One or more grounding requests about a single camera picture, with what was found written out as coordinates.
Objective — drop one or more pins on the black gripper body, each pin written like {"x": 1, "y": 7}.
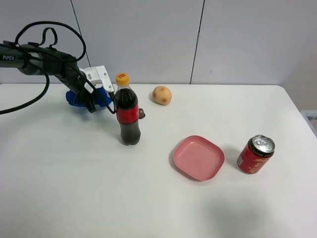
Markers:
{"x": 72, "y": 78}

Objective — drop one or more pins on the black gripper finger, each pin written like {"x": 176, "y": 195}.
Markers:
{"x": 88, "y": 100}

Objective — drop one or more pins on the blue cloth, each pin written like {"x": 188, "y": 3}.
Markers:
{"x": 102, "y": 99}

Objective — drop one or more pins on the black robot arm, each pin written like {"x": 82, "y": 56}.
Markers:
{"x": 31, "y": 60}

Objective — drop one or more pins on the small dark brown object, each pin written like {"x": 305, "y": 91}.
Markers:
{"x": 141, "y": 113}

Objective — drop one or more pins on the cola bottle yellow cap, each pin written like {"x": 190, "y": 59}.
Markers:
{"x": 127, "y": 110}

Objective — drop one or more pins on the yellow potato with red spots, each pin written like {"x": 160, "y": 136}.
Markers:
{"x": 162, "y": 95}

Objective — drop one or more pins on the pink square plate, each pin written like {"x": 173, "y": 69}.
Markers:
{"x": 198, "y": 158}

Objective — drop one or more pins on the red drink can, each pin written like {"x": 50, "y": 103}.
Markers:
{"x": 255, "y": 154}

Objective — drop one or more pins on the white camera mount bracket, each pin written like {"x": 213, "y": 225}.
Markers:
{"x": 98, "y": 75}

